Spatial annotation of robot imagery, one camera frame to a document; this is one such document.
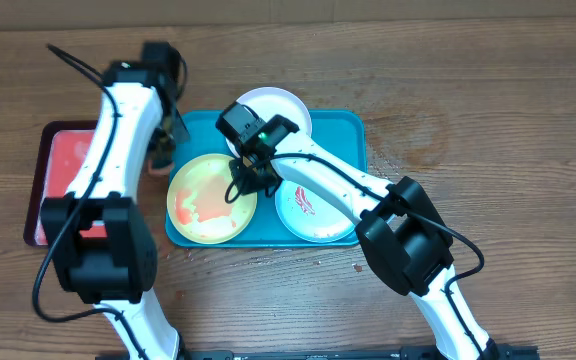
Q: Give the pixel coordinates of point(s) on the dark red tray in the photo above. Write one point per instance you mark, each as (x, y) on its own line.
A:
(62, 150)

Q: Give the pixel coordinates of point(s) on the yellow-green plate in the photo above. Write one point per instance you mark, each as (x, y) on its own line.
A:
(196, 201)

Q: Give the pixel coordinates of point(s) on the light blue plate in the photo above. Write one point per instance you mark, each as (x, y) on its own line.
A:
(310, 218)

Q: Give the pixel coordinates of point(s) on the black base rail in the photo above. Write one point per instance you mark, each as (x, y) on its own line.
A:
(506, 352)

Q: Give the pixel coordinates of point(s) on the white plate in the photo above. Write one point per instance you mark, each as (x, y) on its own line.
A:
(267, 102)

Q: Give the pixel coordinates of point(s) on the teal plastic serving tray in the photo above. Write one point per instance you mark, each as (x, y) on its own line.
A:
(340, 132)

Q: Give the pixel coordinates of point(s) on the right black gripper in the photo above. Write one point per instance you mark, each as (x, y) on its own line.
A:
(242, 174)

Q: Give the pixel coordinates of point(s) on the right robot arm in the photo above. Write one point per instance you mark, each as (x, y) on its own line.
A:
(405, 241)

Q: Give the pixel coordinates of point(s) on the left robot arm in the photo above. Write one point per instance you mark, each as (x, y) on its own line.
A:
(102, 257)

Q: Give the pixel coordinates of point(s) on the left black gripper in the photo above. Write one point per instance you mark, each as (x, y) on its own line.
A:
(178, 133)

